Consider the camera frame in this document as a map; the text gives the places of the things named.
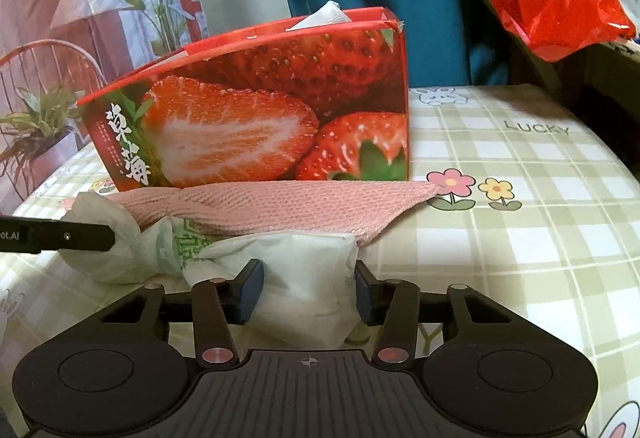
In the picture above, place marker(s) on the red plastic bag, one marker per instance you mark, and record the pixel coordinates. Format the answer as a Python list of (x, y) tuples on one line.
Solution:
[(550, 3)]

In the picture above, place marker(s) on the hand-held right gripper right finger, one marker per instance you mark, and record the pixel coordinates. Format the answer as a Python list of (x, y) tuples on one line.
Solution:
[(365, 298)]

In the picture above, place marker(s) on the white plastic bag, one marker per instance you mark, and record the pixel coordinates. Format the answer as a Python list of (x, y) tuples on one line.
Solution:
[(300, 278)]

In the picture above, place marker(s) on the white cloth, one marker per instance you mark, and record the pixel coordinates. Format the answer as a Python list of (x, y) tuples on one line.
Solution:
[(325, 13)]

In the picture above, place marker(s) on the strawberry print box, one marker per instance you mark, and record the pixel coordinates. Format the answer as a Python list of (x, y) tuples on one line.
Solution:
[(250, 118)]

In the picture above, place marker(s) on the pink knitted cloth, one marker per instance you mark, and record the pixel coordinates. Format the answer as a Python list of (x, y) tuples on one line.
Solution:
[(300, 208)]

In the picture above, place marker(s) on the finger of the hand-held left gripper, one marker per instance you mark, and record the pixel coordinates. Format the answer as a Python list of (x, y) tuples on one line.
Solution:
[(80, 237)]

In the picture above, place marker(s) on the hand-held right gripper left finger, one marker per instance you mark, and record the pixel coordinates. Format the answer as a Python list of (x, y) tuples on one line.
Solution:
[(253, 290)]

